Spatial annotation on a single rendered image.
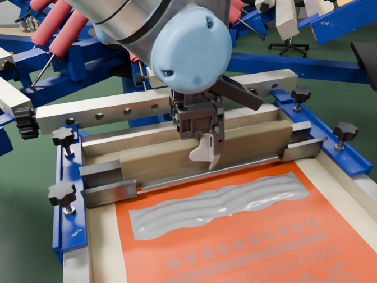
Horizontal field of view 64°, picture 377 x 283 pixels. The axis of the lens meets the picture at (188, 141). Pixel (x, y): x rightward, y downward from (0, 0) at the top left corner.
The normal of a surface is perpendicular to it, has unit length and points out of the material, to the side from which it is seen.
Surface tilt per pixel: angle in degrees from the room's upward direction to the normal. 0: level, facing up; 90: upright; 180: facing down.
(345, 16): 90
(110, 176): 90
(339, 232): 0
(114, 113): 90
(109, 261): 0
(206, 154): 82
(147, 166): 90
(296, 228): 0
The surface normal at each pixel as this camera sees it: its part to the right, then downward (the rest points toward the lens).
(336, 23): -0.22, 0.61
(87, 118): 0.30, 0.59
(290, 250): 0.00, -0.78
